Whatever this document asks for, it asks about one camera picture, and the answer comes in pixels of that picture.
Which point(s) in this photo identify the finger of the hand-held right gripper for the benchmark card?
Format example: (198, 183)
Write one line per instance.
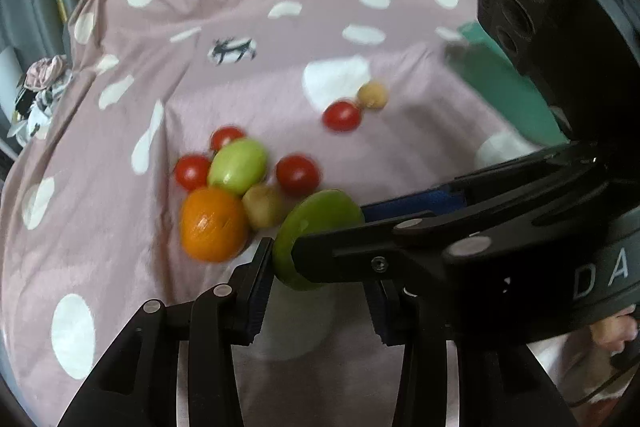
(415, 204)
(350, 257)

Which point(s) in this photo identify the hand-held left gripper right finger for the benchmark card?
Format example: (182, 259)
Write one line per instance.
(381, 319)

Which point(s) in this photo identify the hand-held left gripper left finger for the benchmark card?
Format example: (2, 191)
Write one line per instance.
(261, 302)

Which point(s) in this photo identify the green round fruit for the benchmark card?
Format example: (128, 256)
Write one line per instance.
(320, 217)

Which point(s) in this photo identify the green bowl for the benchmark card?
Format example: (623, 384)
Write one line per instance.
(505, 97)

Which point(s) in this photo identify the orange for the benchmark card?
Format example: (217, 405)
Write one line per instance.
(212, 224)

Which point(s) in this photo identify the olive yellow small fruit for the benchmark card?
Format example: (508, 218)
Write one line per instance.
(264, 206)

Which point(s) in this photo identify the red cherry tomato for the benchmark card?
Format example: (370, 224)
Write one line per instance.
(297, 174)
(192, 171)
(226, 137)
(341, 116)

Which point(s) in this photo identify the tan small round fruit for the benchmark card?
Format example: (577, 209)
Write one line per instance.
(372, 95)

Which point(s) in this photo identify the green tomato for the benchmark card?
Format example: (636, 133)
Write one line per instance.
(237, 167)

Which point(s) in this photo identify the person's right hand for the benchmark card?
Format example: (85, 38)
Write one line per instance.
(612, 332)

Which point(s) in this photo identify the pink polka-dot blanket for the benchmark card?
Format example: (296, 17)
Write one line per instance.
(125, 232)

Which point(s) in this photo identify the crumpled floral cloth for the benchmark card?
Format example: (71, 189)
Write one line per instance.
(42, 92)

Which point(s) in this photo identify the white container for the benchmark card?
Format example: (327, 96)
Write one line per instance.
(9, 77)

